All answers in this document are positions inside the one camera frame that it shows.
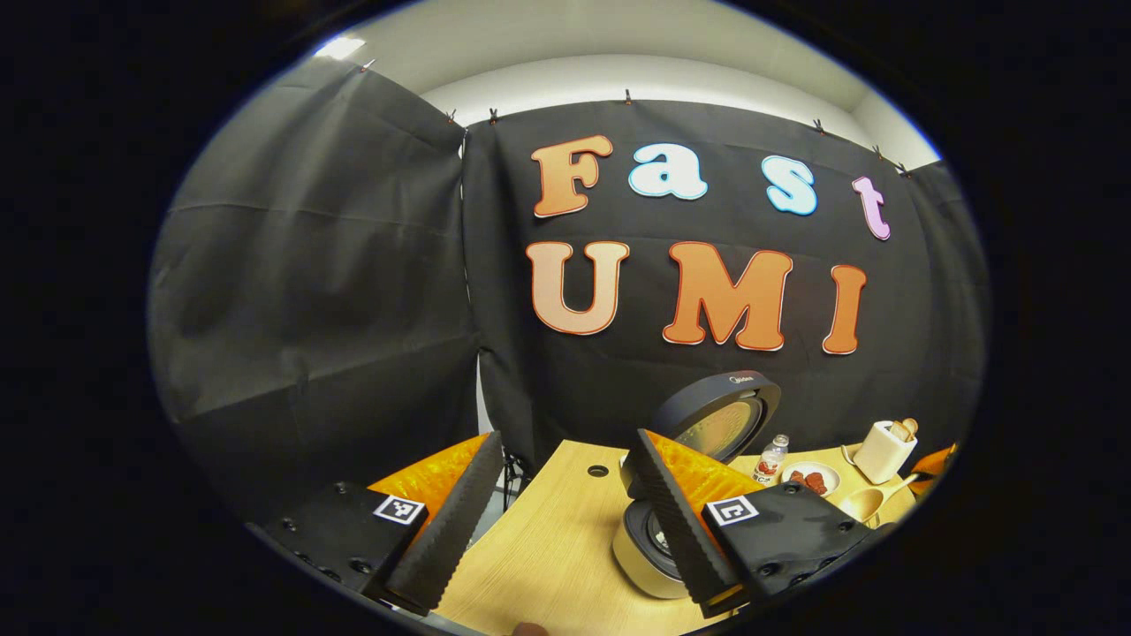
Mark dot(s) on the dark grey rice cooker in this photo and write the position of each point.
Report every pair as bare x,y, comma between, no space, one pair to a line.
707,397

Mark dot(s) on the black backdrop cloth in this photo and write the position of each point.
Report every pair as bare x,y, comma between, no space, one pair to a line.
353,291

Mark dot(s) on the white toaster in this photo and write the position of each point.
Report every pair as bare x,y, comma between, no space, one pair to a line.
879,455

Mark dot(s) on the wooden spoon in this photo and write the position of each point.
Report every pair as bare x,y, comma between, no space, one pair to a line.
861,505

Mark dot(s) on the black tripod stand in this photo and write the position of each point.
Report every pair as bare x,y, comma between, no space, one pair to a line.
512,473

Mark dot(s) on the small clear plastic bottle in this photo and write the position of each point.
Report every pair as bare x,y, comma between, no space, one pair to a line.
770,464

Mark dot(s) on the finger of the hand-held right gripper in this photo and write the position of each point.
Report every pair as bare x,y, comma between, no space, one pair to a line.
935,461

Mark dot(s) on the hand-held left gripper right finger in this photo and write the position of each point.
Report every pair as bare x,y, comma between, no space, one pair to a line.
680,530

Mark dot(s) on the white round plate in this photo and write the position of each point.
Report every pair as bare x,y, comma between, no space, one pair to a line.
832,473

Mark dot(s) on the ceiling light panel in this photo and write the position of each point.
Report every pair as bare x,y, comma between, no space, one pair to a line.
340,47

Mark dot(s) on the toast slice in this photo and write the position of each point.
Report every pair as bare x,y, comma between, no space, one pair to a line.
911,427
897,432

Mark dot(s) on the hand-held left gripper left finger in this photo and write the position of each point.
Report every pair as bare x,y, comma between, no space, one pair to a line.
455,530

